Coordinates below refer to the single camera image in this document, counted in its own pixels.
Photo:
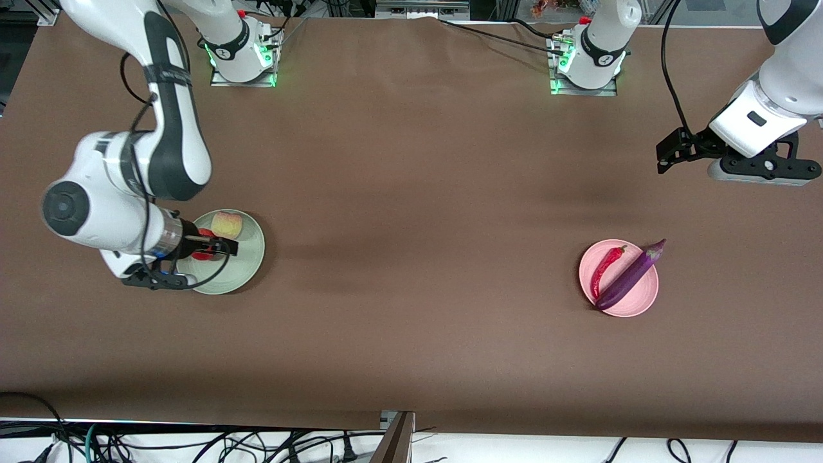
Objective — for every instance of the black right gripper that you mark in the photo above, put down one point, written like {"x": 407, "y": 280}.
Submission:
{"x": 188, "y": 231}

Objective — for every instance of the brown table cover sheet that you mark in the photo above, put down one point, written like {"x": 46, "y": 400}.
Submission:
{"x": 411, "y": 354}

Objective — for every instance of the pink round plate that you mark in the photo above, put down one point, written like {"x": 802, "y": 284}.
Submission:
{"x": 643, "y": 292}

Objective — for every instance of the grey metal equipment box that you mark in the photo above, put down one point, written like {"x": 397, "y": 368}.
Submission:
{"x": 421, "y": 8}

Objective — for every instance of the yellow red peach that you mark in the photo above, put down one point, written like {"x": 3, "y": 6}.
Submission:
{"x": 227, "y": 225}

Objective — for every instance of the purple eggplant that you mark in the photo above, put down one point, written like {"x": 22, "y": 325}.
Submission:
{"x": 627, "y": 278}

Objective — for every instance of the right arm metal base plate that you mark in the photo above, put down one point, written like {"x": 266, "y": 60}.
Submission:
{"x": 222, "y": 81}

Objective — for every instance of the red chili pepper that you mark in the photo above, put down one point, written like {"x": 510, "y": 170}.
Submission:
{"x": 603, "y": 271}

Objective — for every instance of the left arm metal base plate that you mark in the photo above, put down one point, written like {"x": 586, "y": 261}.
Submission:
{"x": 582, "y": 92}

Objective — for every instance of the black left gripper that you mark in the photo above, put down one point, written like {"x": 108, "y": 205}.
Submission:
{"x": 697, "y": 143}

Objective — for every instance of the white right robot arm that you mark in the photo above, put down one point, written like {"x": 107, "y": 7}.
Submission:
{"x": 96, "y": 212}

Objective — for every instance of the green round plate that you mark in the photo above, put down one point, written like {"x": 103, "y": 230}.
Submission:
{"x": 247, "y": 263}

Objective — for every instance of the small metal bracket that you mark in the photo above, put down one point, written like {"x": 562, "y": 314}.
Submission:
{"x": 387, "y": 419}

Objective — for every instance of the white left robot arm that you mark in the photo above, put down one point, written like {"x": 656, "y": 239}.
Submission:
{"x": 739, "y": 125}

